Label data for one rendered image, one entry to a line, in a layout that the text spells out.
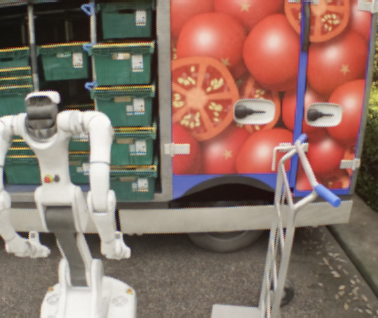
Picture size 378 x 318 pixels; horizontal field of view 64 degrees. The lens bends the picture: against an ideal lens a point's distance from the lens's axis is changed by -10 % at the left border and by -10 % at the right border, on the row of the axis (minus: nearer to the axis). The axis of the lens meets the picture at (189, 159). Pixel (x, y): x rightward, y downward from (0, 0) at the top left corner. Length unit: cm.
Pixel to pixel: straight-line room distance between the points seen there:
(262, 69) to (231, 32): 32
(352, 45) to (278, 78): 61
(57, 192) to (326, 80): 186
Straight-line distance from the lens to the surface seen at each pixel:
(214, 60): 221
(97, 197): 129
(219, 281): 264
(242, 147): 236
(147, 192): 234
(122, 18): 238
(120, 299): 199
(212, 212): 255
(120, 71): 212
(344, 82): 252
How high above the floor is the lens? 175
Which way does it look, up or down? 21 degrees down
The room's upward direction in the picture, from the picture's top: straight up
